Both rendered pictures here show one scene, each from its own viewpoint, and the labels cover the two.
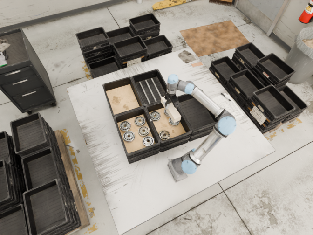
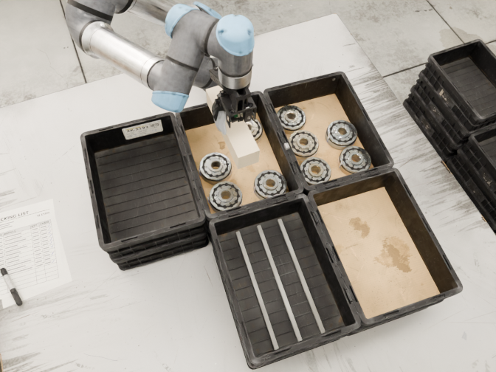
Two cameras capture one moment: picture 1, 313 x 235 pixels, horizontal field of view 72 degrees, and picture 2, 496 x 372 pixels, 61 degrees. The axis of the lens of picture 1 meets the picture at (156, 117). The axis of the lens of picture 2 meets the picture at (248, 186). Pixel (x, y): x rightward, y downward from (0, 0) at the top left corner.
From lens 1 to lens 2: 1.77 m
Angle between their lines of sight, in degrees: 59
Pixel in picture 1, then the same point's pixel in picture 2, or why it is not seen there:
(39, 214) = (481, 84)
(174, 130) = (218, 147)
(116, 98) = (396, 263)
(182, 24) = not seen: outside the picture
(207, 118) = (112, 175)
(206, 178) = not seen: hidden behind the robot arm
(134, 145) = (323, 118)
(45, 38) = not seen: outside the picture
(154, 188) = (273, 68)
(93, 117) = (449, 237)
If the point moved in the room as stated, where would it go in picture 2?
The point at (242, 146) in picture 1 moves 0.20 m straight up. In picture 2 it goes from (45, 131) to (21, 97)
